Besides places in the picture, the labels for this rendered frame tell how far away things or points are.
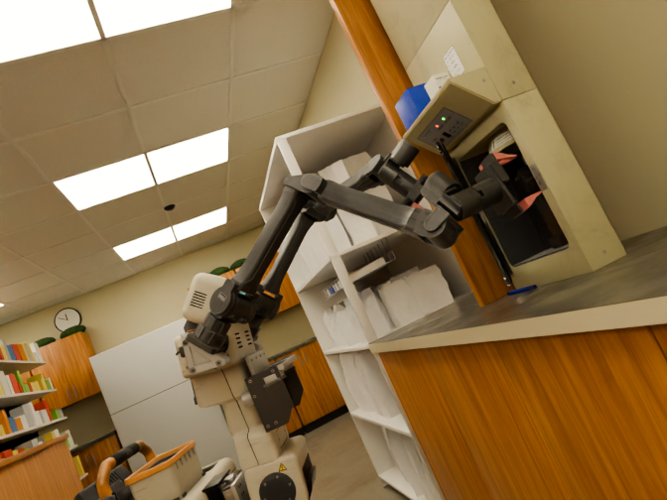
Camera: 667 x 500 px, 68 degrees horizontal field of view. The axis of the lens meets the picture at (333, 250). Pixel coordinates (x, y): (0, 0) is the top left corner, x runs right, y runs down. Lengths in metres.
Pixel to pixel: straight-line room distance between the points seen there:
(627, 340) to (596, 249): 0.45
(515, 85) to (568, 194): 0.31
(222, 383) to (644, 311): 1.11
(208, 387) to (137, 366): 4.41
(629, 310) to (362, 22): 1.29
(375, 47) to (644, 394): 1.27
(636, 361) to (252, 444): 1.01
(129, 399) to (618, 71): 5.36
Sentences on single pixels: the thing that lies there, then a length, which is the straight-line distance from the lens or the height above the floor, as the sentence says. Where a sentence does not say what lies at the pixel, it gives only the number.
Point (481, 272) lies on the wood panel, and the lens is 1.59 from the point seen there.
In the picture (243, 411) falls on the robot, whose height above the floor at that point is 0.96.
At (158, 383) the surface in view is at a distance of 5.91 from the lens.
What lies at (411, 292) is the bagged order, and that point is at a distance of 2.46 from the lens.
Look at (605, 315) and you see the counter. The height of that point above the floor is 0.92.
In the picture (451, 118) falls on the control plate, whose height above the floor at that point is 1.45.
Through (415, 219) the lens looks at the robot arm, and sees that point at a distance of 1.06.
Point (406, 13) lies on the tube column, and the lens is 1.62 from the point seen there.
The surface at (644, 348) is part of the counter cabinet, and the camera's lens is 0.92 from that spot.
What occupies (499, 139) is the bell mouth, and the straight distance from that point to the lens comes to 1.44.
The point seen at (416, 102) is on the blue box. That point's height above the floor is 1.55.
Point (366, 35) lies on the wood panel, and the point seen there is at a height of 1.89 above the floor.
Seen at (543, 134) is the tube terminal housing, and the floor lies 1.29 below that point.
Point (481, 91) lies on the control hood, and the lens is 1.33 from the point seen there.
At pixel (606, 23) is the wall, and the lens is 1.68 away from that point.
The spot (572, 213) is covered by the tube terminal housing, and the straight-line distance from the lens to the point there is 1.33.
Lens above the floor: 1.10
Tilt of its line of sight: 7 degrees up
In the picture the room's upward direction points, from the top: 25 degrees counter-clockwise
